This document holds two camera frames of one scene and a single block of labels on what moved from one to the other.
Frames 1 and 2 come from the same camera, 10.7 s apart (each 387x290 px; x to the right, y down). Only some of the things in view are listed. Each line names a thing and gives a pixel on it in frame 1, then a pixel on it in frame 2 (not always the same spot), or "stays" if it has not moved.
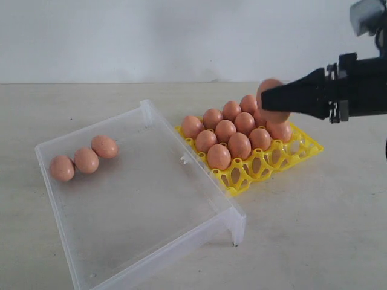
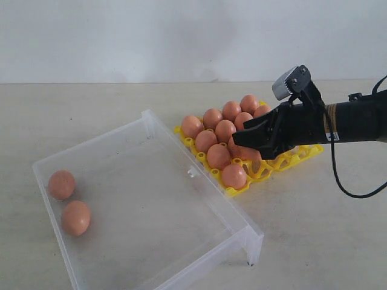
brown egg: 248,104 stays
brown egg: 211,118 stays
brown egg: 230,110 stays
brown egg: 191,125 stays
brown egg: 61,168 -> 61,184
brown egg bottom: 219,157 stays
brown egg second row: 86,160 -> 76,217
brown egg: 204,140 stays
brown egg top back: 104,146 -> 247,153
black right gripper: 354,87 -> 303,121
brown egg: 224,130 stays
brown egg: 244,122 stays
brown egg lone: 269,115 -> 234,176
